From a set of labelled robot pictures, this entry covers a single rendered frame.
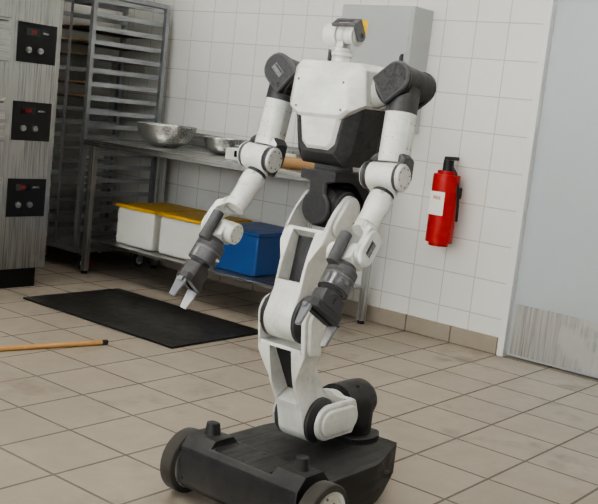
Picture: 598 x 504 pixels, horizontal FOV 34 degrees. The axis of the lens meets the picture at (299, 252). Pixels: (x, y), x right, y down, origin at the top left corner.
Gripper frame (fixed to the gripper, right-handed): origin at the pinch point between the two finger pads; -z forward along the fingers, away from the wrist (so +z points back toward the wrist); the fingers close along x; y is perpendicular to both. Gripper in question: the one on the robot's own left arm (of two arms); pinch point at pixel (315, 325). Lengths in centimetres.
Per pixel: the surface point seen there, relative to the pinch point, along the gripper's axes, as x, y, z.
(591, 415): -208, -60, 87
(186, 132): -85, -323, 195
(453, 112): -147, -167, 236
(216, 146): -96, -300, 189
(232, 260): -129, -270, 124
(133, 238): -106, -353, 128
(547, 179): -183, -116, 210
